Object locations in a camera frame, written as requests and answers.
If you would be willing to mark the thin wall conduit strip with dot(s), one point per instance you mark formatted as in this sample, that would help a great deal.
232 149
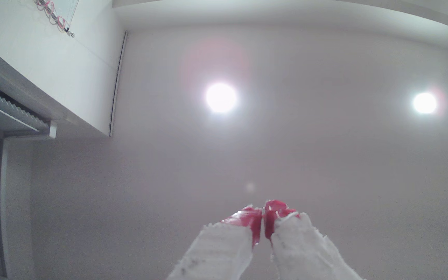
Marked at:
117 81

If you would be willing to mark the white wall board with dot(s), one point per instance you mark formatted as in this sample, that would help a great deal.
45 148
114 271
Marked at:
66 7

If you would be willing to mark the white air conditioner unit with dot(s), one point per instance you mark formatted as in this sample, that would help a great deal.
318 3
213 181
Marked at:
14 114

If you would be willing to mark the round ceiling light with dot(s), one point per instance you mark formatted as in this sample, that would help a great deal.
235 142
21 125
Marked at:
425 103
221 97

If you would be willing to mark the white wrapped red gripper finger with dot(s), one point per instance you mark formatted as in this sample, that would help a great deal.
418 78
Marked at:
224 249
301 249

